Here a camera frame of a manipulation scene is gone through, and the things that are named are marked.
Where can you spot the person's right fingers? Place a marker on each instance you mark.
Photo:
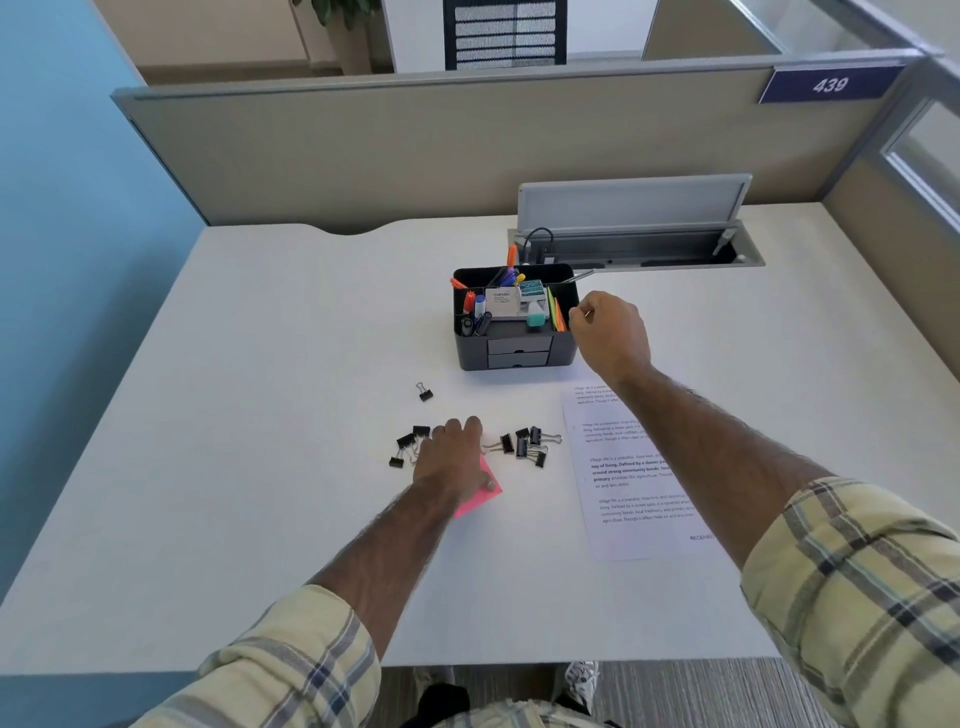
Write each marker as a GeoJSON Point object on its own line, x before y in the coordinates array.
{"type": "Point", "coordinates": [582, 311]}

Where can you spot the black marker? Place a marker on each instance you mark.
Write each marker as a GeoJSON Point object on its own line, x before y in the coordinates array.
{"type": "Point", "coordinates": [482, 323]}

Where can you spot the black trouser leg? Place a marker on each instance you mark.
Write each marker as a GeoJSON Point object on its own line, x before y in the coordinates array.
{"type": "Point", "coordinates": [439, 709]}

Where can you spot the yellow plaid shirt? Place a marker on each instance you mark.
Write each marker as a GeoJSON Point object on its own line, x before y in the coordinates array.
{"type": "Point", "coordinates": [862, 600]}

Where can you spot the black mesh chair back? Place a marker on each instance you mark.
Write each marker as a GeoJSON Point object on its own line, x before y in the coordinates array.
{"type": "Point", "coordinates": [504, 34]}

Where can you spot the white patterned shoe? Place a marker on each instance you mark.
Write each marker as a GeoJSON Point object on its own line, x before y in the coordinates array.
{"type": "Point", "coordinates": [581, 682]}

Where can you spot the pink sticky note pad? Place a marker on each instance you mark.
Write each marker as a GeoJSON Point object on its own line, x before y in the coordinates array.
{"type": "Point", "coordinates": [480, 501]}

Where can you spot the teal and white correction tape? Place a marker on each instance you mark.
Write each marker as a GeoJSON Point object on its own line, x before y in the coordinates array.
{"type": "Point", "coordinates": [535, 315]}

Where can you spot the orange and green sticky notes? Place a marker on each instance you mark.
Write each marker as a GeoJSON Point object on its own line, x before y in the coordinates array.
{"type": "Point", "coordinates": [556, 311]}

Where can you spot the white cardboard box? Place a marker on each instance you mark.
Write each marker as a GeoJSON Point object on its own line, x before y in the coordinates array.
{"type": "Point", "coordinates": [502, 304]}

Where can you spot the person's left forearm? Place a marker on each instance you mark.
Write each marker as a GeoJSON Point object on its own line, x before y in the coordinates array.
{"type": "Point", "coordinates": [390, 555]}

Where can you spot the beige partition with glass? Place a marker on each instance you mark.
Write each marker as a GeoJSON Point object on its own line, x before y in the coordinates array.
{"type": "Point", "coordinates": [892, 247]}

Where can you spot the person's left thumb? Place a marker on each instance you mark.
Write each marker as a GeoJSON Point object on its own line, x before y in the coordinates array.
{"type": "Point", "coordinates": [490, 482]}

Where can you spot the person's right hand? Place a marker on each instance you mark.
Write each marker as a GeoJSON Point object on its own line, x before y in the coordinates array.
{"type": "Point", "coordinates": [615, 337]}

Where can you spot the green potted plant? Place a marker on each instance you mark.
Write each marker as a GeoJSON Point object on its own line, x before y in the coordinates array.
{"type": "Point", "coordinates": [341, 11]}

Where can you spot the black desk organizer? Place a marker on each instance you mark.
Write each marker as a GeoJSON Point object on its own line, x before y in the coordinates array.
{"type": "Point", "coordinates": [517, 352]}

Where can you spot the blue and white marker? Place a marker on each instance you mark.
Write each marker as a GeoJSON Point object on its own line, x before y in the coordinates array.
{"type": "Point", "coordinates": [480, 306]}

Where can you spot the person's left hand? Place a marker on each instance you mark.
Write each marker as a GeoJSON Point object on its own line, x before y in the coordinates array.
{"type": "Point", "coordinates": [450, 469]}

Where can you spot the printed white paper sheet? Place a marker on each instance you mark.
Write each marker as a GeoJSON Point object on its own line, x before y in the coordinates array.
{"type": "Point", "coordinates": [637, 495]}

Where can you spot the person's right forearm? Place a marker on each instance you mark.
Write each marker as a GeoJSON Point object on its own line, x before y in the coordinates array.
{"type": "Point", "coordinates": [697, 457]}

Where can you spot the silver pen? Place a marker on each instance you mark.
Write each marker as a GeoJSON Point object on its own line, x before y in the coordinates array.
{"type": "Point", "coordinates": [577, 277]}

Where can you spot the person's left middle finger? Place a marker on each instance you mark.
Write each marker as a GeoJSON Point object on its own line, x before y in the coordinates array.
{"type": "Point", "coordinates": [454, 435]}

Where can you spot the blue number sign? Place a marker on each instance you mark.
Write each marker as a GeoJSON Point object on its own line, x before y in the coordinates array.
{"type": "Point", "coordinates": [831, 84]}

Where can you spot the teal small box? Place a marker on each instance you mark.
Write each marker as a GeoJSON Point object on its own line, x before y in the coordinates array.
{"type": "Point", "coordinates": [532, 289]}

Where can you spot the beige cubicle partition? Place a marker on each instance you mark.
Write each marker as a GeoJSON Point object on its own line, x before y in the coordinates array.
{"type": "Point", "coordinates": [420, 142]}

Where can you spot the red marker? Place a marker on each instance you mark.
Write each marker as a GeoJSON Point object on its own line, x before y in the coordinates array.
{"type": "Point", "coordinates": [469, 301]}

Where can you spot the scattered black binder clips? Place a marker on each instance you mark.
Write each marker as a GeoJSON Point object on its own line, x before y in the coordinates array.
{"type": "Point", "coordinates": [522, 444]}

